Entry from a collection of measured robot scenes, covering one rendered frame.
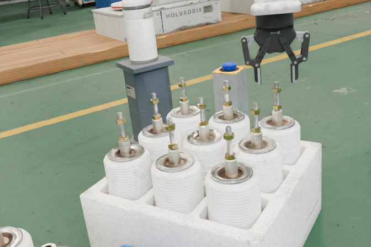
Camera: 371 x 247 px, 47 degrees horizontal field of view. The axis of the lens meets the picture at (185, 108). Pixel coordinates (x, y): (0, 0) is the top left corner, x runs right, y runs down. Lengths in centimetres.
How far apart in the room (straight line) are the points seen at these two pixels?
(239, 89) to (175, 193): 44
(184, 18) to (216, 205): 251
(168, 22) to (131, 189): 233
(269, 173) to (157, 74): 65
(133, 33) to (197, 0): 191
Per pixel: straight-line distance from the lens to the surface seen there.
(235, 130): 97
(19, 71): 272
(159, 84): 139
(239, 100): 115
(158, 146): 94
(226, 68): 114
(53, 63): 276
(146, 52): 137
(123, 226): 88
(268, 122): 96
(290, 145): 94
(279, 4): 82
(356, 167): 132
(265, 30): 89
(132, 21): 136
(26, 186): 142
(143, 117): 141
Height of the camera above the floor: 63
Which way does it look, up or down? 20 degrees down
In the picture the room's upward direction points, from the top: 6 degrees counter-clockwise
